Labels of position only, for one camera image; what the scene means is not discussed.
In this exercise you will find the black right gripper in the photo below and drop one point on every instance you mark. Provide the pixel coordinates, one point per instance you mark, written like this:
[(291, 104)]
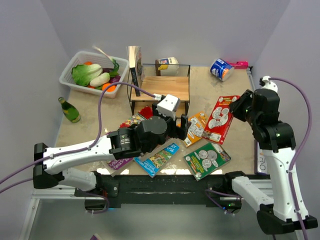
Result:
[(236, 106)]

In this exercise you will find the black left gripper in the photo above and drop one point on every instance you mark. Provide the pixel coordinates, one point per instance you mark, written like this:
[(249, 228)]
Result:
[(178, 132)]

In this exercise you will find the red back cover book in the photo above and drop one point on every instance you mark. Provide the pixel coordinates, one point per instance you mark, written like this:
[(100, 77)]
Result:
[(220, 120)]

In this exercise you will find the black floral cover book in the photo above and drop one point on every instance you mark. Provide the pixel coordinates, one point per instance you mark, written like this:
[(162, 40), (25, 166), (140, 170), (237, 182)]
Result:
[(135, 64)]

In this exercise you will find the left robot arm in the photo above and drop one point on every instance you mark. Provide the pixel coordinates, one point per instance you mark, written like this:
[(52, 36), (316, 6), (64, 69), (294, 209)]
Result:
[(54, 166)]

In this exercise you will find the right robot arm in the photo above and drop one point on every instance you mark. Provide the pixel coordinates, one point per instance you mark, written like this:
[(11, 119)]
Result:
[(285, 212)]

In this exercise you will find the red treehouse book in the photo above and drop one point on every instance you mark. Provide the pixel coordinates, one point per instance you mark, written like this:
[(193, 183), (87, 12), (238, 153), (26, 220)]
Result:
[(142, 115)]

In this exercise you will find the orange back cover book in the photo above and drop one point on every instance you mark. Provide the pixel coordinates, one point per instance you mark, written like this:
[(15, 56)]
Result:
[(196, 129)]

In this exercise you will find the pink box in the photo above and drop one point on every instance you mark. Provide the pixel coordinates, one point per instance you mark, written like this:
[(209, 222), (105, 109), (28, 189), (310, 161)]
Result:
[(240, 65)]

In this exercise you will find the blue 26-storey treehouse book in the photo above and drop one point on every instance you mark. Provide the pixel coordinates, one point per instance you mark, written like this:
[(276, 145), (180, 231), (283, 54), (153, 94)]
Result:
[(156, 162)]

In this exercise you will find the green back cover book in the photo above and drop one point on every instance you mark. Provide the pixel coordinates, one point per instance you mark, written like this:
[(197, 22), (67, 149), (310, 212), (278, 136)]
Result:
[(206, 159)]

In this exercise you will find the orange toy carrot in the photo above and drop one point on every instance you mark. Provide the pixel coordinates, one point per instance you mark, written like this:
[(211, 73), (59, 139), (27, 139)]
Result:
[(108, 87)]

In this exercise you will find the purple toy eggplant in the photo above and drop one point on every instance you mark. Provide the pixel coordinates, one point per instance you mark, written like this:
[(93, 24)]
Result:
[(114, 79)]

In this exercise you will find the purple 117-storey treehouse book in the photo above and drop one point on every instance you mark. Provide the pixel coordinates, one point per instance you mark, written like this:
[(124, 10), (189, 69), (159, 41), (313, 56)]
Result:
[(115, 167)]

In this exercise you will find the white toy radish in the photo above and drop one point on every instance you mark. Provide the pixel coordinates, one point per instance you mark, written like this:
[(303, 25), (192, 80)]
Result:
[(100, 80)]

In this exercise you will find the toy cabbage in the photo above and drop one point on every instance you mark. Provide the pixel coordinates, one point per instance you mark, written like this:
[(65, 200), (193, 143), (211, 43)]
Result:
[(82, 74)]

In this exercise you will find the green glass bottle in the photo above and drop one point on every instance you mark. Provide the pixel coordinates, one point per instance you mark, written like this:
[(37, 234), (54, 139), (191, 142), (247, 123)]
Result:
[(69, 111)]

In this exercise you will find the white plastic basket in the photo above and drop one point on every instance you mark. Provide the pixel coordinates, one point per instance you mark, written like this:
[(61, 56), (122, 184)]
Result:
[(113, 65)]

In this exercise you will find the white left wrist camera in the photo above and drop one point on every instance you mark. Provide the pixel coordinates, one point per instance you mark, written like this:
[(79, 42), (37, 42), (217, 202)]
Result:
[(169, 105)]

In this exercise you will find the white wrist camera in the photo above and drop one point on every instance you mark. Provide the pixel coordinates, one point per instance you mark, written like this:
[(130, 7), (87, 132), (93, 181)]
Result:
[(266, 83), (169, 105)]

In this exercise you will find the wood and wire shelf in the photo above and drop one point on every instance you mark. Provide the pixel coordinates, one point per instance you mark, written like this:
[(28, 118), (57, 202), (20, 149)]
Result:
[(175, 80)]

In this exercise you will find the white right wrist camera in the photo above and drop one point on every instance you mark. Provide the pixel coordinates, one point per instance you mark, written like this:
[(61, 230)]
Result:
[(266, 83)]

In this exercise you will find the black front frame bar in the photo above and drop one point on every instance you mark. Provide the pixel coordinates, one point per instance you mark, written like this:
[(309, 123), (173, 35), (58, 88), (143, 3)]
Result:
[(211, 191)]

